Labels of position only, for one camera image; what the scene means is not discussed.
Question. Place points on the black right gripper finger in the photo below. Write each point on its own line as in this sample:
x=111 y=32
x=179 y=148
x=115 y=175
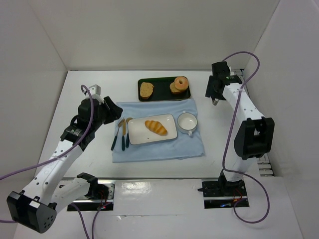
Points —
x=218 y=95
x=209 y=89

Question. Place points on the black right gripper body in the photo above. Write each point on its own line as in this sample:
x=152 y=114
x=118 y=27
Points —
x=211 y=87

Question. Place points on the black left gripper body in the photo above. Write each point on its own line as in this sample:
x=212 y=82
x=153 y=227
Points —
x=111 y=108

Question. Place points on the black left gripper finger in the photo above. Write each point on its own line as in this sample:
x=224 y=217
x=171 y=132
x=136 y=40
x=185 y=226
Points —
x=110 y=108
x=116 y=112

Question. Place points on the striped bread roll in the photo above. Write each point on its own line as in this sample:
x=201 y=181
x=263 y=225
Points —
x=156 y=127

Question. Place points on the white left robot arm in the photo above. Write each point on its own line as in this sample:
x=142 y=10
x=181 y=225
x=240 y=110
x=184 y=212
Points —
x=37 y=204

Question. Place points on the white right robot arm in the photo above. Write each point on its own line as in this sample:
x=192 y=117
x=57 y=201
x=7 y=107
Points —
x=231 y=83

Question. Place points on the large bread slice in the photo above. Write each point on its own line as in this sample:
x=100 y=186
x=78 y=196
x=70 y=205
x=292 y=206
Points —
x=146 y=90

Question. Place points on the small bread slice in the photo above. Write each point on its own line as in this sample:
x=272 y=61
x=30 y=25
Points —
x=174 y=90

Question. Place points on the gold knife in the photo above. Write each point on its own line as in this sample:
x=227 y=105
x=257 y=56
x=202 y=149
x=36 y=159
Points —
x=123 y=134

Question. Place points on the orange sugared donut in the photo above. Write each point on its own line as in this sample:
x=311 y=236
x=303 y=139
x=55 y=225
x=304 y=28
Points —
x=181 y=83

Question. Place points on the white rectangular plate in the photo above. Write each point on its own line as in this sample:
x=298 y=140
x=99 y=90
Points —
x=140 y=134

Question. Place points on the gold spoon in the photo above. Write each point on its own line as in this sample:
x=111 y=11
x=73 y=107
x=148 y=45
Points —
x=127 y=138

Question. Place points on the dark green tray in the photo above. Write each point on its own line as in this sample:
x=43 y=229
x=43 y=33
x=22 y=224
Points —
x=161 y=90

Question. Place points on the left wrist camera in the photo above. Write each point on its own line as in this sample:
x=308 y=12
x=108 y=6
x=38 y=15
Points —
x=95 y=90

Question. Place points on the white bowl with handles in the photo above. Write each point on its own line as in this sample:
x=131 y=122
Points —
x=187 y=123

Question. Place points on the aluminium rail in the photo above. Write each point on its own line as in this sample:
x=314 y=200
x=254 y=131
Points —
x=264 y=164

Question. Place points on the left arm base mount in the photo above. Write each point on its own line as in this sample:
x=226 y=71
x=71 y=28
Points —
x=101 y=199

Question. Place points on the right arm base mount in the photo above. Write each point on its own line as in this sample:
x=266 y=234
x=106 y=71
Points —
x=218 y=194

